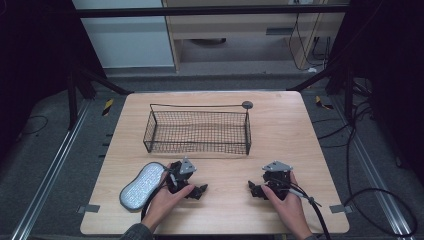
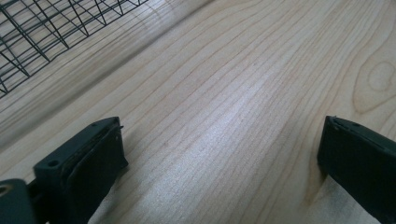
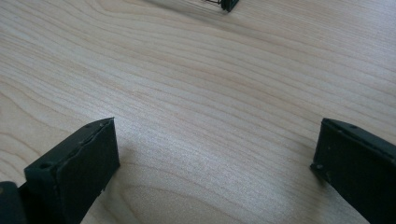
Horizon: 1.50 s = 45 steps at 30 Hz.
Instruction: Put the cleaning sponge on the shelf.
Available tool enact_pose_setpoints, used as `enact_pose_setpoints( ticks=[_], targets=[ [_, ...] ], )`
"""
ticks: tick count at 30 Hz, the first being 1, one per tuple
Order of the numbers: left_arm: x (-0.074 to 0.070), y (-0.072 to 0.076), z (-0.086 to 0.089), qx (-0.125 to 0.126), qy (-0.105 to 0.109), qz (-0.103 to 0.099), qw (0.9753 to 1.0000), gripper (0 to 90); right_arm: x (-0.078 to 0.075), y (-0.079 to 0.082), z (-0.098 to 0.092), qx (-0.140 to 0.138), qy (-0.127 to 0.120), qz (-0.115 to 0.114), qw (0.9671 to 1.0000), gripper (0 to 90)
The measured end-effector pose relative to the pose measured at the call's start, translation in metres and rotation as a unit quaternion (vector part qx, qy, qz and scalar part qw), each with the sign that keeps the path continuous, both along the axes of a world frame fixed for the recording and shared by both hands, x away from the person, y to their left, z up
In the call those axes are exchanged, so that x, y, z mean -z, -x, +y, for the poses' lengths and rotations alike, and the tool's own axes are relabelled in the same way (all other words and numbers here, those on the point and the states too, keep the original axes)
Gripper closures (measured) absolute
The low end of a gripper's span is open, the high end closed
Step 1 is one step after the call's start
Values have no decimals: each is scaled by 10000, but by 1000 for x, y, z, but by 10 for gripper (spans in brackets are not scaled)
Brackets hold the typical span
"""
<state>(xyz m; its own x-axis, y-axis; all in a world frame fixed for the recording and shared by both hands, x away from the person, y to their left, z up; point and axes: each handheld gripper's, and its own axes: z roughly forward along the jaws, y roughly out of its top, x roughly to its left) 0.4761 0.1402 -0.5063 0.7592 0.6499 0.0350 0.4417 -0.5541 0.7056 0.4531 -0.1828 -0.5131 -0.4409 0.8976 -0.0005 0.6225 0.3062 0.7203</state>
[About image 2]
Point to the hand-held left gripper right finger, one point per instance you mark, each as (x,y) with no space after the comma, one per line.
(361,155)

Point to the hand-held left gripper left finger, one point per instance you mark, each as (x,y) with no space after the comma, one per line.
(84,168)

